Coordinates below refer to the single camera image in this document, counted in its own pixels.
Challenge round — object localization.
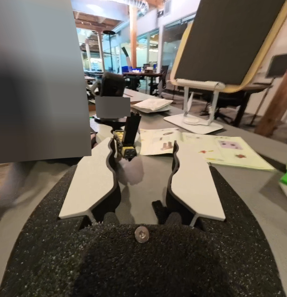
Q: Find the long black brick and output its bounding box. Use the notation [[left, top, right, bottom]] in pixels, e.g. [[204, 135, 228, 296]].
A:
[[124, 111, 142, 145]]

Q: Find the brown background table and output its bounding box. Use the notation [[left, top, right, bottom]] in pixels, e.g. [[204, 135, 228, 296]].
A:
[[123, 71, 167, 93]]

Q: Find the crumpled white paper bag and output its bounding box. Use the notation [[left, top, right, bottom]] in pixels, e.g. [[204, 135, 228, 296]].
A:
[[131, 98, 173, 114]]

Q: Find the green cardboard toy box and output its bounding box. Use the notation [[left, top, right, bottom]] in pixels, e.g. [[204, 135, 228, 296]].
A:
[[280, 160, 287, 200]]

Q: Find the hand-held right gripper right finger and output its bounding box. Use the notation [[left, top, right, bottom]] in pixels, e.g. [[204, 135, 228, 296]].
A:
[[165, 140, 226, 226]]

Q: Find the brown wooden leg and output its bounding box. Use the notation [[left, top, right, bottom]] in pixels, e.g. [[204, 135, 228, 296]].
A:
[[260, 67, 287, 137]]

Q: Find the dark divider panel pale edge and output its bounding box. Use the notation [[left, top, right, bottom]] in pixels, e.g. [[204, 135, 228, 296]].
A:
[[169, 0, 287, 93]]

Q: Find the white tablet stand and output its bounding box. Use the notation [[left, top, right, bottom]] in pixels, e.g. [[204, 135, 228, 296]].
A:
[[175, 78, 225, 126]]

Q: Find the small dark screen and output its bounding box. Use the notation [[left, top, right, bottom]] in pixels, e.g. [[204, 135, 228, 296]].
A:
[[266, 53, 287, 78]]

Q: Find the open instruction booklet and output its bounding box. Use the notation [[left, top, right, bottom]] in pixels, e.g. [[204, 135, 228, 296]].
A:
[[139, 128, 276, 172]]

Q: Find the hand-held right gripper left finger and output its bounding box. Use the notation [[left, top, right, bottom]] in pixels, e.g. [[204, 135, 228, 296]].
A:
[[58, 137, 122, 224]]

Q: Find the grey desk with wooden edge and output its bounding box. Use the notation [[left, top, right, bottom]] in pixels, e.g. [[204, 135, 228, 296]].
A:
[[123, 88, 176, 109]]

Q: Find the grey and yellow brick assembly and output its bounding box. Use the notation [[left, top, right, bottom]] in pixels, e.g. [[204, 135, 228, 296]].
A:
[[112, 130, 138, 161]]

